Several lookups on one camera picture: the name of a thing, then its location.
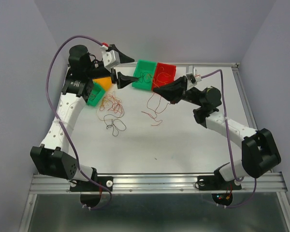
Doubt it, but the left green plastic bin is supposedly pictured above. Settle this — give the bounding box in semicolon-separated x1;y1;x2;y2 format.
87;83;105;107

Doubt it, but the aluminium front rail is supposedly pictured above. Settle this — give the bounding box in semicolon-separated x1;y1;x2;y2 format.
29;172;288;194

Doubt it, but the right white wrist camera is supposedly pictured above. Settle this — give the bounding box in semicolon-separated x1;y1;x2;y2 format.
186;65;202;90

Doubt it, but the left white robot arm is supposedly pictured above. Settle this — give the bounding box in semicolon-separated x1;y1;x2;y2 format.
30;44;136;190

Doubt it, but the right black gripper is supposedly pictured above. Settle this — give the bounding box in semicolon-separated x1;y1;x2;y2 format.
153;75;204;107

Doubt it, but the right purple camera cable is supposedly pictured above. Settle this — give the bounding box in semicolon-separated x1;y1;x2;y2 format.
200;69;258;210

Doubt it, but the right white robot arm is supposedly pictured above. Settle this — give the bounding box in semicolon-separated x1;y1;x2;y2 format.
153;75;281;189

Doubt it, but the black thin wire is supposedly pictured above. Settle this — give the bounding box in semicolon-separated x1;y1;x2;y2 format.
134;71;152;84

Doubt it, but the right green plastic bin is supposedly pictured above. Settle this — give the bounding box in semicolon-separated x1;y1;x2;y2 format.
132;60;157;91

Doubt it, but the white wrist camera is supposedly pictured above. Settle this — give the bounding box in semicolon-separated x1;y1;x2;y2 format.
101;45;120;71
186;65;202;90

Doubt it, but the orange thin wire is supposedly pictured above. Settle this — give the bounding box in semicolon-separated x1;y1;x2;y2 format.
154;66;174;87

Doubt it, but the red plastic bin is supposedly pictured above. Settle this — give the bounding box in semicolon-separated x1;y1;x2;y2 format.
152;62;176;89

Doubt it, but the orange plastic bin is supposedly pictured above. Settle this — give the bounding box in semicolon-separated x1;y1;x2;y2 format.
93;77;112;92

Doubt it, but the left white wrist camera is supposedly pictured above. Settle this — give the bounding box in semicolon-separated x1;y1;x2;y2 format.
101;45;120;71

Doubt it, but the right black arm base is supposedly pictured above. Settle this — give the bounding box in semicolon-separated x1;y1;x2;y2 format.
194;175;242;206

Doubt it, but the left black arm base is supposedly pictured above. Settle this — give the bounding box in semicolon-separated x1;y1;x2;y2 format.
69;180;110;210

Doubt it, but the green plastic bin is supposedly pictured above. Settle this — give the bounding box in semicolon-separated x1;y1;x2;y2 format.
132;60;157;91
87;83;105;107

